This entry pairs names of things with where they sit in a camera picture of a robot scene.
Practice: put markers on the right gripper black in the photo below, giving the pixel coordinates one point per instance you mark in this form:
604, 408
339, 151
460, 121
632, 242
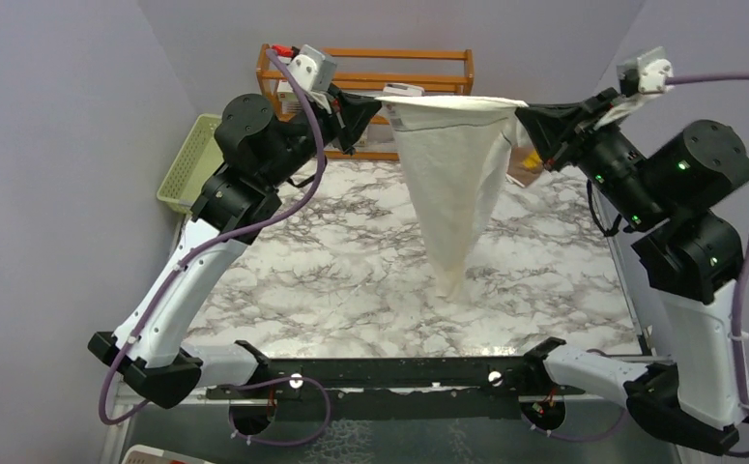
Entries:
559, 129

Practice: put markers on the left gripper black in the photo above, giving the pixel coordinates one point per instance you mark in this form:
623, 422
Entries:
349, 114

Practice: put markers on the white towel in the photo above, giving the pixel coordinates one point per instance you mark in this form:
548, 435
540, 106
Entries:
454, 152

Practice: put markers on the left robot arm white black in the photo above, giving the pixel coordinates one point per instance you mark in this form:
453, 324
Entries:
260, 153

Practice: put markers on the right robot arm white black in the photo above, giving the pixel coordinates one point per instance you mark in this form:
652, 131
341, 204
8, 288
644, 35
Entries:
692, 257

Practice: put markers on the white device on shelf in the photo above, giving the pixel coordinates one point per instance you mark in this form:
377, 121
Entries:
394, 89

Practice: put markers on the brown yellow cloth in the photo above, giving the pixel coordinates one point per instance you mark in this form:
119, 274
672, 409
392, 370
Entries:
525, 166

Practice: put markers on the white box red label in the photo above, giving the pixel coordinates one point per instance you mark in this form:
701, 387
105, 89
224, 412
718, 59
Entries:
289, 103

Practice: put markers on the wooden shelf rack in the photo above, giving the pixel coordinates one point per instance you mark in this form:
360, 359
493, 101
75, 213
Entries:
360, 70

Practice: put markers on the green plastic basket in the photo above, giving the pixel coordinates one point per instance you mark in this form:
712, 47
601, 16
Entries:
198, 159

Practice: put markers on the white red object bottom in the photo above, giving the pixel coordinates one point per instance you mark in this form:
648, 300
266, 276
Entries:
141, 454

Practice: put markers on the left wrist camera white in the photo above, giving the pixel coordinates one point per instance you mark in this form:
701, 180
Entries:
311, 68

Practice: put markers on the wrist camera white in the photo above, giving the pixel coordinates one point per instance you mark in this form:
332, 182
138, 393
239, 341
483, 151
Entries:
311, 68
642, 78

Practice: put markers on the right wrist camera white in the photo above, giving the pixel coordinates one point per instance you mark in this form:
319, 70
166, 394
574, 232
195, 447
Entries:
642, 78

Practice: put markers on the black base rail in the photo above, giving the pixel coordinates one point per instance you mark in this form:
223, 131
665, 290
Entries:
384, 389

